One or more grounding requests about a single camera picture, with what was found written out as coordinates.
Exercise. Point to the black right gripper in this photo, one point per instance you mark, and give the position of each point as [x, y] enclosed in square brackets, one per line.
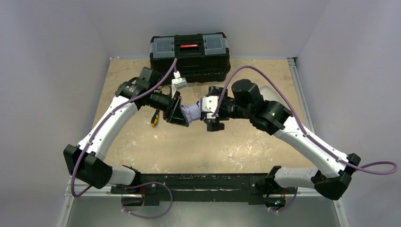
[214, 117]

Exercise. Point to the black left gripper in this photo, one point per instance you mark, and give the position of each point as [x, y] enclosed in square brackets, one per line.
[172, 109]

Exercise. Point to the lilac umbrella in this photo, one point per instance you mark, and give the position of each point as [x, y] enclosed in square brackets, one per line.
[193, 112]

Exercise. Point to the black plastic toolbox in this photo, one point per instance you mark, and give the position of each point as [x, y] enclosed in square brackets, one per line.
[200, 57]

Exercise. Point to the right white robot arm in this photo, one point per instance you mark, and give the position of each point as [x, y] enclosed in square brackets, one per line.
[332, 170]

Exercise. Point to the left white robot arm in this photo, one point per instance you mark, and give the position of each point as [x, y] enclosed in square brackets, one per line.
[86, 160]

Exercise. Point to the yellow black screwdriver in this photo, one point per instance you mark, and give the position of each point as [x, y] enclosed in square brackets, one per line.
[155, 118]

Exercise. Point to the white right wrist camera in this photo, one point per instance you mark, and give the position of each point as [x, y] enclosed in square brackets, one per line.
[208, 106]

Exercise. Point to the aluminium frame rail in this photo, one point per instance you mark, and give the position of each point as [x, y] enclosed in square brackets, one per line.
[264, 107]

